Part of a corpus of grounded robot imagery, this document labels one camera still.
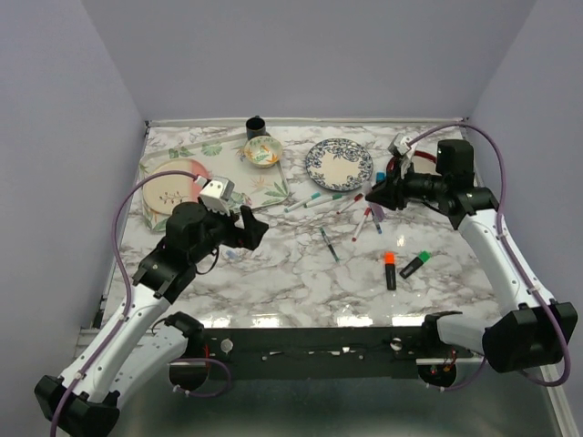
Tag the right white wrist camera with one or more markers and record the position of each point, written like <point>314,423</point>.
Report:
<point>402,153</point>

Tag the red rimmed brown plate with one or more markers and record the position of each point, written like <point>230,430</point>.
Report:
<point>418,155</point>

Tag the black mounting base bar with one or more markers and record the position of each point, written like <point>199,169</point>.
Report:
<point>321,353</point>

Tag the green capped white marker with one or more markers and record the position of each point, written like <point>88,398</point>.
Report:
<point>322,200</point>

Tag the teal capped white marker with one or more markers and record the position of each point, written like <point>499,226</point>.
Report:
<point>302,202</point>

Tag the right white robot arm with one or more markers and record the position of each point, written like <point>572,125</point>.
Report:
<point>535,328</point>

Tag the pink cream round plate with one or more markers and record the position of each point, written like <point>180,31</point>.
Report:
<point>162,195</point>

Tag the blue floral plate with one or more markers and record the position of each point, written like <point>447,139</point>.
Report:
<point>339,164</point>

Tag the black cup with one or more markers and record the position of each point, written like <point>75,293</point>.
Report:
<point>255,127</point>

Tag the purple translucent highlighter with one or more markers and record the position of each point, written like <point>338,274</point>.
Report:
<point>377,211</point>

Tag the floral rectangular tray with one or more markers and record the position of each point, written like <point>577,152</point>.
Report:
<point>223,157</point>

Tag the green black highlighter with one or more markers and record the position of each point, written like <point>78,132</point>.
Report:
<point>415,264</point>

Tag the floral yellow bowl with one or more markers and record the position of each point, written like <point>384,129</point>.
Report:
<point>263,151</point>

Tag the aluminium frame rail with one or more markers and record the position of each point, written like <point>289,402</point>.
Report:
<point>85,338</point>

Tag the dark green pen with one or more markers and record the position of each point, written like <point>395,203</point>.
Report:
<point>329,245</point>

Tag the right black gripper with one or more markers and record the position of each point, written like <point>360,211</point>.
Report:
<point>391,193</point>

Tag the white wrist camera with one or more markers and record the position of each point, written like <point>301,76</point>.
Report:
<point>402,153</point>
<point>216,194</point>

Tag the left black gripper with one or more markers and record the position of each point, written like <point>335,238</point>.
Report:
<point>248,237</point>

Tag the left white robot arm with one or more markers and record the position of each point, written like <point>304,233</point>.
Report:
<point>87,397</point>

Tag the orange black highlighter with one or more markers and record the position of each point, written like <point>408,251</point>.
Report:
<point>390,271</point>

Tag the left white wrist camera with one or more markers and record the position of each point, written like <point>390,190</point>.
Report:
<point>216,194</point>

